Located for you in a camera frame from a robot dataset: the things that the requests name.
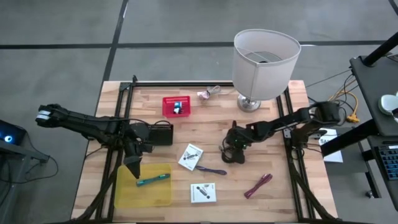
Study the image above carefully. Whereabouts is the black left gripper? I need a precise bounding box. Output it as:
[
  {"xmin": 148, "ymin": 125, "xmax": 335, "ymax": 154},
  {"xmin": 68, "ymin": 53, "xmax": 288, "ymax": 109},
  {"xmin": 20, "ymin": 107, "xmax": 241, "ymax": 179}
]
[{"xmin": 123, "ymin": 136, "xmax": 154, "ymax": 180}]

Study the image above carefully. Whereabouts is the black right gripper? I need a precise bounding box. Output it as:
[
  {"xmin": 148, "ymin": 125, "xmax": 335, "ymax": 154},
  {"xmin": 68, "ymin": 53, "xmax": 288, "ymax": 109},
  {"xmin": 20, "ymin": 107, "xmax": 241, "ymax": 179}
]
[{"xmin": 221, "ymin": 120, "xmax": 259, "ymax": 165}]

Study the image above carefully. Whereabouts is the teal pen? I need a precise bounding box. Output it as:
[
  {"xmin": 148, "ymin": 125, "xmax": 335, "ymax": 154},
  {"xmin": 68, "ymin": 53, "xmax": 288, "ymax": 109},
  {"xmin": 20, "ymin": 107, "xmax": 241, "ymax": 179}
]
[{"xmin": 136, "ymin": 173, "xmax": 171, "ymax": 187}]

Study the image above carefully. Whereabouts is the white product box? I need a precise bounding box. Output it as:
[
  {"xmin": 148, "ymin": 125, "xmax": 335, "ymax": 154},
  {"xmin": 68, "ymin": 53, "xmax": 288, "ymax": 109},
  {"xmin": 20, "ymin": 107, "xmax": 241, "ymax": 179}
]
[
  {"xmin": 177, "ymin": 143, "xmax": 204, "ymax": 172},
  {"xmin": 190, "ymin": 182, "xmax": 217, "ymax": 204}
]

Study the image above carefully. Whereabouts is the yellow translucent tray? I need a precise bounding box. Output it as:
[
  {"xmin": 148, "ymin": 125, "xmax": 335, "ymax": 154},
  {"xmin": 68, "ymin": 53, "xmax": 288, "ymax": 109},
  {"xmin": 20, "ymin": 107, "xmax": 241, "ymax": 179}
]
[{"xmin": 113, "ymin": 163, "xmax": 173, "ymax": 209}]

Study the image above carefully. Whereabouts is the black plastic basket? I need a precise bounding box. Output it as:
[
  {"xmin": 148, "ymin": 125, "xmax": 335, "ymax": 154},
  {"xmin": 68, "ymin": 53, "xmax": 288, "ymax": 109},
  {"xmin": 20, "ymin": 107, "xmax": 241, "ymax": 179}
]
[{"xmin": 146, "ymin": 123, "xmax": 174, "ymax": 146}]

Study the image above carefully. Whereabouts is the red plastic basket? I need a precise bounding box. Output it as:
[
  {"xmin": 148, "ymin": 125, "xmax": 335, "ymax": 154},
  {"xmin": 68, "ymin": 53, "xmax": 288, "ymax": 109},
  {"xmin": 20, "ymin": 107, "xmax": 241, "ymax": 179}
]
[{"xmin": 162, "ymin": 95, "xmax": 192, "ymax": 119}]

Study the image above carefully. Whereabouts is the grey shade table lamp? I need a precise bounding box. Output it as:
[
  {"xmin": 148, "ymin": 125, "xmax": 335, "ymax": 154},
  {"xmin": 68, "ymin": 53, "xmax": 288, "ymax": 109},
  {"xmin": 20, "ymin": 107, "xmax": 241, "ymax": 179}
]
[{"xmin": 231, "ymin": 29, "xmax": 302, "ymax": 113}]

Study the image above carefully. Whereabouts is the white paper sheet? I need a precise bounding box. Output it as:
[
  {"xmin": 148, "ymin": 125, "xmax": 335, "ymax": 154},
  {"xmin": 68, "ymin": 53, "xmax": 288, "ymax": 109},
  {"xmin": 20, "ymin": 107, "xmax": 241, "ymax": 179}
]
[{"xmin": 318, "ymin": 128, "xmax": 345, "ymax": 164}]

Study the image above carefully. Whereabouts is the grey metal stand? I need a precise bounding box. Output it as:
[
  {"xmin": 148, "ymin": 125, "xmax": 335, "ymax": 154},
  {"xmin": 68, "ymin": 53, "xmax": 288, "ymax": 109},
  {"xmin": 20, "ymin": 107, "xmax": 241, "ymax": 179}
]
[{"xmin": 0, "ymin": 141, "xmax": 50, "ymax": 224}]

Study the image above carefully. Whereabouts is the black device with blue light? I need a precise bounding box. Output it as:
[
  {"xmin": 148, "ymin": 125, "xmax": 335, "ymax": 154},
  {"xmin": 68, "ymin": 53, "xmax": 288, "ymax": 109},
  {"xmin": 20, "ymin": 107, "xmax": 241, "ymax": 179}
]
[{"xmin": 0, "ymin": 119, "xmax": 27, "ymax": 146}]

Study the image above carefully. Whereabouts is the black desk stand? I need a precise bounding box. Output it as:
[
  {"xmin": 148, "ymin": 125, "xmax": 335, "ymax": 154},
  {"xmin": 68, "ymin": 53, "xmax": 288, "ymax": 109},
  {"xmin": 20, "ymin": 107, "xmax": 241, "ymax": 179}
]
[{"xmin": 320, "ymin": 119, "xmax": 398, "ymax": 212}]

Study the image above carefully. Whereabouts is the black side table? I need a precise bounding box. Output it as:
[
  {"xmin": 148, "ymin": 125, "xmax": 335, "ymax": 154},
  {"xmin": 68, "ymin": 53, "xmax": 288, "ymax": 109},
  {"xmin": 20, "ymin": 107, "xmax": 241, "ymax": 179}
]
[{"xmin": 349, "ymin": 54, "xmax": 398, "ymax": 138}]

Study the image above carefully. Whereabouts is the backlit keyboard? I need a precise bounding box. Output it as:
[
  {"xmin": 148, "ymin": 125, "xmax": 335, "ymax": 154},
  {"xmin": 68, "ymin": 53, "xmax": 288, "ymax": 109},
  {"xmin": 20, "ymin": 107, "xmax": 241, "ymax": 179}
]
[{"xmin": 374, "ymin": 144, "xmax": 398, "ymax": 181}]

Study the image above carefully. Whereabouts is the white rounded device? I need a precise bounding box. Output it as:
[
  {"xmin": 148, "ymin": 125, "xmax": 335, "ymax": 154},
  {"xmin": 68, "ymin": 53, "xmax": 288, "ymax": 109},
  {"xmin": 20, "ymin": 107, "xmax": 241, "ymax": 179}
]
[{"xmin": 378, "ymin": 92, "xmax": 398, "ymax": 116}]

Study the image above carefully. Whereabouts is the black pole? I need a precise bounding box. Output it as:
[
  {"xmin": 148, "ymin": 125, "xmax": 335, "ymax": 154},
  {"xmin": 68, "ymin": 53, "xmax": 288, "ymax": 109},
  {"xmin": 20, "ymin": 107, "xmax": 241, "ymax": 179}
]
[{"xmin": 362, "ymin": 30, "xmax": 398, "ymax": 68}]

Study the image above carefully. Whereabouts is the black floor cable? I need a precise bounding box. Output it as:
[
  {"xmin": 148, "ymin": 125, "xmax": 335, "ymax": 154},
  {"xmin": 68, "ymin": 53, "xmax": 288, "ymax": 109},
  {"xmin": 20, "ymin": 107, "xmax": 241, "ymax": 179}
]
[{"xmin": 23, "ymin": 155, "xmax": 60, "ymax": 184}]

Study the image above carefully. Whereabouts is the black aluminium frame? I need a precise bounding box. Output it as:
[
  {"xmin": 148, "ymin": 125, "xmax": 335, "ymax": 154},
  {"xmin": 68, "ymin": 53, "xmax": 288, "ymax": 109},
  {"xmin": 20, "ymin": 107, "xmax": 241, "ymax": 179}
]
[{"xmin": 70, "ymin": 74, "xmax": 340, "ymax": 224}]

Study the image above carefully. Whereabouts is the yellow cable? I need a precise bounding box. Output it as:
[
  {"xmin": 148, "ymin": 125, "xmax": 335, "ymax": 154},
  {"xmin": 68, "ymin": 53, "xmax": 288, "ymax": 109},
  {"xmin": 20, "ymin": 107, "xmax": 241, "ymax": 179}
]
[{"xmin": 328, "ymin": 90, "xmax": 361, "ymax": 124}]

